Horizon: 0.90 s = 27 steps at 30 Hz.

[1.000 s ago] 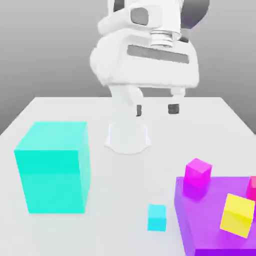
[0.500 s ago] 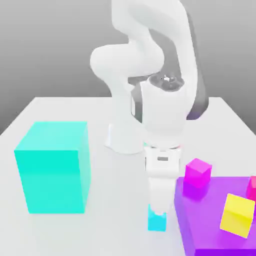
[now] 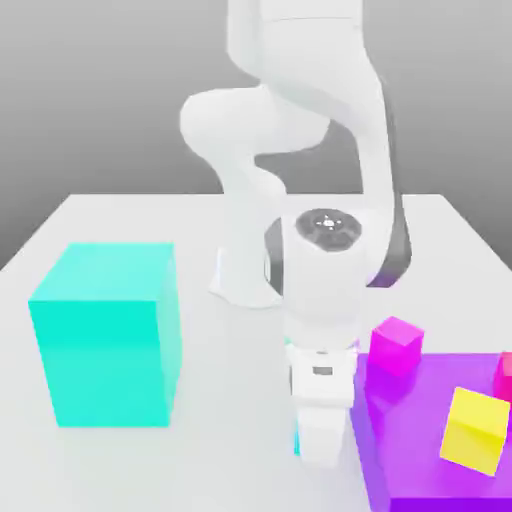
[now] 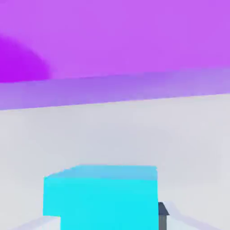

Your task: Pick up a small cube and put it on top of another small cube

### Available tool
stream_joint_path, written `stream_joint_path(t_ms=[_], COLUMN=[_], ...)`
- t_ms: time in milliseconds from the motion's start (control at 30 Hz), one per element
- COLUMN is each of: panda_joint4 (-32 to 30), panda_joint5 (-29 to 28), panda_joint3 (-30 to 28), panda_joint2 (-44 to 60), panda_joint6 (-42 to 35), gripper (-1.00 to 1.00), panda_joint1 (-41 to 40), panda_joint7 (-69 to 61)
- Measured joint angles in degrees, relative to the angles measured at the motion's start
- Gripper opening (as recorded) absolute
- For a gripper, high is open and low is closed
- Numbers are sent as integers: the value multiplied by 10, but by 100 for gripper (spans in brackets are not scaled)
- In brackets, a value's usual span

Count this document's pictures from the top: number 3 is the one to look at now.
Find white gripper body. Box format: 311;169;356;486
296;402;347;470

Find small magenta cube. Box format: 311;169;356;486
366;315;426;378

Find small yellow cube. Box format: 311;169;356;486
438;385;512;478

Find small pink cube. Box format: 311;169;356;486
492;351;512;404

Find large purple box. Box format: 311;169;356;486
349;351;512;512

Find large cyan box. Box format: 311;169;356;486
27;241;184;429

